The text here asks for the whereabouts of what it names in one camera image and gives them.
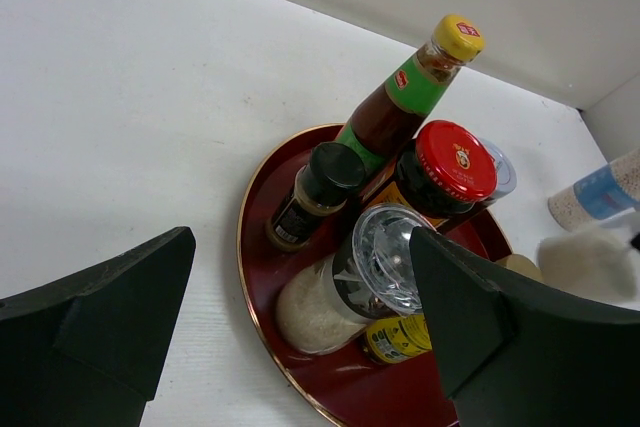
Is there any red lid sauce jar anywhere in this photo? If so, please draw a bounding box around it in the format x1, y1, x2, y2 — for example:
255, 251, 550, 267
363, 120, 497, 233

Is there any small yellow label bottle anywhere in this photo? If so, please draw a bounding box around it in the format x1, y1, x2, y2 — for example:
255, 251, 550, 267
357, 254, 544, 367

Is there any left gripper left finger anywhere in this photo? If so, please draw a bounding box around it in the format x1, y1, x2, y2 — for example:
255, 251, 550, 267
1, 227, 196, 426

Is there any tall blue label shaker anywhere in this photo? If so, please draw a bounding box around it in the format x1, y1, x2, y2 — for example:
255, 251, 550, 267
547, 149, 639, 231

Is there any green label sauce bottle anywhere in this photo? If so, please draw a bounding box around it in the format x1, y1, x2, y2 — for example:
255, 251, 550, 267
335, 14, 485, 179

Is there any small black cap spice jar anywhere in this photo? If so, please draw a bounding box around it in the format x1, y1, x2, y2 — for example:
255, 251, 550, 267
265, 142, 366, 252

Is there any red round tray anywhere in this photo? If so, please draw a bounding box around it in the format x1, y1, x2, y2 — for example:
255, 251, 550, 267
235, 122, 514, 427

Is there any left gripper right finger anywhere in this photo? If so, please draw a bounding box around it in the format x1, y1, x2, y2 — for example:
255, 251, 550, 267
409, 228, 639, 426

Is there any white lid spice jar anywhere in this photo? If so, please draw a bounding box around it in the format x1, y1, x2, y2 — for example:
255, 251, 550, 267
479, 138, 517, 206

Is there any black cap round bottle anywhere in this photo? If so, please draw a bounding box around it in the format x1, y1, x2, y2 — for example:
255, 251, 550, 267
536, 228, 639, 305

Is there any salt grinder clear lid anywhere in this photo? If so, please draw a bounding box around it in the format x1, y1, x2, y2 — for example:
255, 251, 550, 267
275, 203, 435, 355

